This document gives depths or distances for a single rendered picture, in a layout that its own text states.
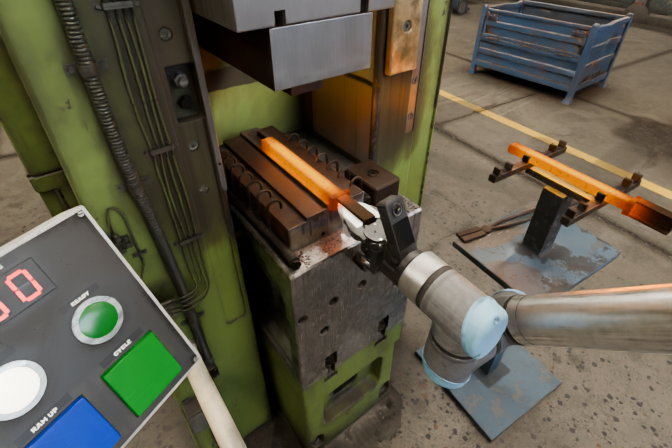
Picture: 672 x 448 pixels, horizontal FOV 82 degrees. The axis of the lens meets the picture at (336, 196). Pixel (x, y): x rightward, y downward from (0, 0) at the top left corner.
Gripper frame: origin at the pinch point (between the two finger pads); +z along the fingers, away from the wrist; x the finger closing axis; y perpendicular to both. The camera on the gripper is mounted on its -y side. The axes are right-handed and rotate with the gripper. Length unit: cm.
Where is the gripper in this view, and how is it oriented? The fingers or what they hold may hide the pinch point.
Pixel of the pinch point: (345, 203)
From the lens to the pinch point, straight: 81.1
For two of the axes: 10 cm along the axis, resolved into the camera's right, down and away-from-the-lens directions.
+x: 8.0, -3.6, 4.9
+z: -6.0, -5.0, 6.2
